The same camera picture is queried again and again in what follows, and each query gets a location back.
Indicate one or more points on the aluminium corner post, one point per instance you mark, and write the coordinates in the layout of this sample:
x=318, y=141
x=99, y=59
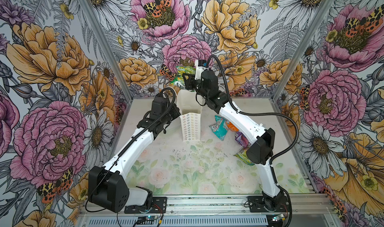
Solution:
x=103, y=41
x=313, y=26

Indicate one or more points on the right green circuit board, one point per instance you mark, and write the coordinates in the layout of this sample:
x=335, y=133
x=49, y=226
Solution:
x=278, y=218

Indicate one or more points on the left aluminium corner post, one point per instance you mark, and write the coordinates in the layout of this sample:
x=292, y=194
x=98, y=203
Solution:
x=103, y=41

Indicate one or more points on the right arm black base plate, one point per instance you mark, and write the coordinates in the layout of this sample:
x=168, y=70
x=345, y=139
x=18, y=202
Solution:
x=258, y=204

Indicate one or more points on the green circuit board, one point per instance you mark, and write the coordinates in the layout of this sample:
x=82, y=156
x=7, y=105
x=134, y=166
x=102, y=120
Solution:
x=278, y=218
x=147, y=220

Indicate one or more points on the white paper bag with dots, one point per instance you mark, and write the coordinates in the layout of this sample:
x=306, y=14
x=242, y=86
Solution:
x=190, y=105

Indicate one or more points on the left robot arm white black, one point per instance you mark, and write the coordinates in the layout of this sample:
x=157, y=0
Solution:
x=107, y=184

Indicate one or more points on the orange snack packet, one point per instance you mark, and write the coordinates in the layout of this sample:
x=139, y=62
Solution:
x=232, y=127

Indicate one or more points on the left green circuit board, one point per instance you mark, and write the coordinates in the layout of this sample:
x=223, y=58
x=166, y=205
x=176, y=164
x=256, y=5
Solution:
x=147, y=220

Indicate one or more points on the green yellow Fox's candy packet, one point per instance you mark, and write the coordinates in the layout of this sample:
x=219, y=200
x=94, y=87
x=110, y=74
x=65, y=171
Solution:
x=179, y=80

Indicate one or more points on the teal snack packet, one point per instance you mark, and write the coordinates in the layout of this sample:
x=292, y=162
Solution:
x=220, y=128

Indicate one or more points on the aluminium mounting rail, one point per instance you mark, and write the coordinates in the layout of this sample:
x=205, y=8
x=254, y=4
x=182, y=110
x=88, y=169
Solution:
x=210, y=205

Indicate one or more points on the right aluminium corner post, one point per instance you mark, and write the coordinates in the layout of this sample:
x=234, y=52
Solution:
x=313, y=26

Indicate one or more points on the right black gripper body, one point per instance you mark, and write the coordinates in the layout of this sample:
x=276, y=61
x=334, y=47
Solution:
x=196, y=84

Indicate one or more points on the purple snack packet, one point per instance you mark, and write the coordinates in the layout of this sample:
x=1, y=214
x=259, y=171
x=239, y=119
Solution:
x=242, y=140

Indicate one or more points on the white vented cable duct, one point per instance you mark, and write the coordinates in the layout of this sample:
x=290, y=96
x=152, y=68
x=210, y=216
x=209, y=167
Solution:
x=181, y=221

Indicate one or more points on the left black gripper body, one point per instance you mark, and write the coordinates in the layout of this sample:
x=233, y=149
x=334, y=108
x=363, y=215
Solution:
x=174, y=114

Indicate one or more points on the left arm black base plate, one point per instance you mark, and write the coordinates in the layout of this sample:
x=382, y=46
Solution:
x=156, y=205

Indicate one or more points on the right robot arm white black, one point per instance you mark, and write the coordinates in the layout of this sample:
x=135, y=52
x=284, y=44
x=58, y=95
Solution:
x=262, y=140

